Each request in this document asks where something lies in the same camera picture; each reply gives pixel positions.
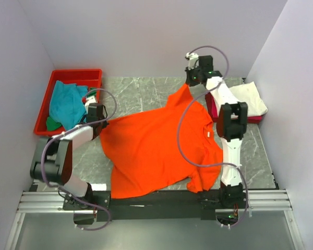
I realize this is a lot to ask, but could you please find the orange t shirt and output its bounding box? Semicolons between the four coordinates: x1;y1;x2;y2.
100;85;223;199

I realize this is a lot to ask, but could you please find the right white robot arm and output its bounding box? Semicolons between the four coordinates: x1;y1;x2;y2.
185;53;248;208

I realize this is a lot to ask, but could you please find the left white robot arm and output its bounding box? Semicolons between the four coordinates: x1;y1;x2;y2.
30;103;109;210

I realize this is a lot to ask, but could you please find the blue t shirt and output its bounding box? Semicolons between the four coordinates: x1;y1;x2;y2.
49;80;89;131

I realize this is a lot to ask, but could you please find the folded red t shirt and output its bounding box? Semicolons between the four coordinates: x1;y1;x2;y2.
205;93;263;124

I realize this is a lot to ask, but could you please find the red plastic bin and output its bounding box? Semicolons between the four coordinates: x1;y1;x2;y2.
33;68;102;136

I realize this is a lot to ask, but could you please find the green t shirt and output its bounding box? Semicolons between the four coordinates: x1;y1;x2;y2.
45;87;99;132

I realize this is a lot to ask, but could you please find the folded white t shirt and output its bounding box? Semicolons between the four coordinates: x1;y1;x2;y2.
230;81;268;117

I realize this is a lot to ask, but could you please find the black mounting base bar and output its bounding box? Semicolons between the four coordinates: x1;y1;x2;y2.
63;189;248;225

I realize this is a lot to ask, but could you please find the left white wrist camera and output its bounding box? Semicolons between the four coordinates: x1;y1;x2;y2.
84;95;98;111

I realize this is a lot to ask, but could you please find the aluminium rail frame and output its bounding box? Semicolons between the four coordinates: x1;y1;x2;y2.
5;190;305;249

